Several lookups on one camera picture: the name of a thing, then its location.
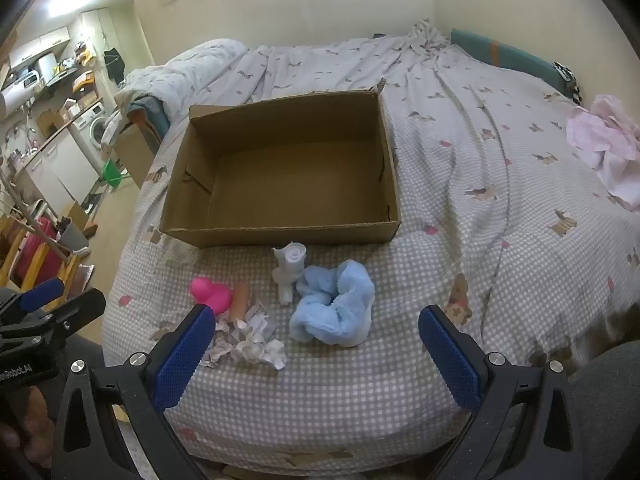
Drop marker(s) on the wooden rack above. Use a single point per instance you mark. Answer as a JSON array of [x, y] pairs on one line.
[[60, 255]]

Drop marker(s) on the blue and orange cloth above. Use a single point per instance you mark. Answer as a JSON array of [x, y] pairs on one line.
[[147, 110]]

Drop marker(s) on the white water heater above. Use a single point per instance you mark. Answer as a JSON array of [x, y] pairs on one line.
[[17, 95]]

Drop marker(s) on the pink cloth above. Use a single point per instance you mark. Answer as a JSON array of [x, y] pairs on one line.
[[605, 140]]

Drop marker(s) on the tan foam cylinder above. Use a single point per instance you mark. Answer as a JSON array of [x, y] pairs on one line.
[[240, 300]]

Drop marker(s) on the pink rubber duck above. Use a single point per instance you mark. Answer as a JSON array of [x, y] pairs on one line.
[[210, 292]]

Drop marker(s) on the small cardboard box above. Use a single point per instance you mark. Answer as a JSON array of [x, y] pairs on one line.
[[135, 152]]

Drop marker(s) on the black hanging garment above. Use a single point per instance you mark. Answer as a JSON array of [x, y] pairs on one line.
[[114, 62]]

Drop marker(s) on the grey bin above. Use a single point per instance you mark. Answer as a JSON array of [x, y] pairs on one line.
[[75, 232]]

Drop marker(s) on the cluttered storage shelf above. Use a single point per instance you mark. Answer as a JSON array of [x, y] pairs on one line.
[[77, 70]]

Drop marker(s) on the person's grey trouser leg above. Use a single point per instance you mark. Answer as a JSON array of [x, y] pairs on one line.
[[610, 390]]

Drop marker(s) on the black and white checkered item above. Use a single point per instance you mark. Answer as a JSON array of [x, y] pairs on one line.
[[567, 77]]

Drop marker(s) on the green bin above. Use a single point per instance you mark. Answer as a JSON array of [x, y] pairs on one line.
[[112, 170]]

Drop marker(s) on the light blue fluffy cloth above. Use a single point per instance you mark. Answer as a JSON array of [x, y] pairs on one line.
[[345, 310]]

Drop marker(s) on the white kitchen cabinet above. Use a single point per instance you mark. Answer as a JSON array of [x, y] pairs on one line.
[[55, 170]]

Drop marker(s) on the white cloth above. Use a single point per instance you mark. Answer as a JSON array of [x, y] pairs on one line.
[[270, 355]]

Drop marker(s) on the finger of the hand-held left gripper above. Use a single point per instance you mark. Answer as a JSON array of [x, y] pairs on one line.
[[80, 310], [42, 292]]

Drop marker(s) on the teal pillow with orange stripe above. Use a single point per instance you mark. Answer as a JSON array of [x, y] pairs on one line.
[[505, 57]]

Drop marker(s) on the person's left hand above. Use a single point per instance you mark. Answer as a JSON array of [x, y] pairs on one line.
[[35, 425]]

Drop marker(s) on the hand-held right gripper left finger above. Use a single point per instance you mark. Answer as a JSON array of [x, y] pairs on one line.
[[182, 355]]

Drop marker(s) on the grey ruffled scrunchie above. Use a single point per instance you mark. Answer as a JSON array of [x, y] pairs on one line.
[[227, 345]]

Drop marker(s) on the white printed duvet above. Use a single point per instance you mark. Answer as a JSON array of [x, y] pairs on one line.
[[185, 75]]

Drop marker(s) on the brown cardboard box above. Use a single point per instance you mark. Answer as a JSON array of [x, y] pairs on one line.
[[300, 170]]

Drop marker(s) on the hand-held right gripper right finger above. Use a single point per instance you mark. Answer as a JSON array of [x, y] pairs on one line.
[[452, 355]]

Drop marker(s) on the white sock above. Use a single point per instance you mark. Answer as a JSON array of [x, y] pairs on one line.
[[290, 265]]

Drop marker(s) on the pink suitcase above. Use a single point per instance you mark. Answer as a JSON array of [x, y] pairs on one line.
[[35, 245]]

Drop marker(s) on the white washing machine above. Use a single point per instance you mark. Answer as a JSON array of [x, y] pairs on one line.
[[95, 127]]

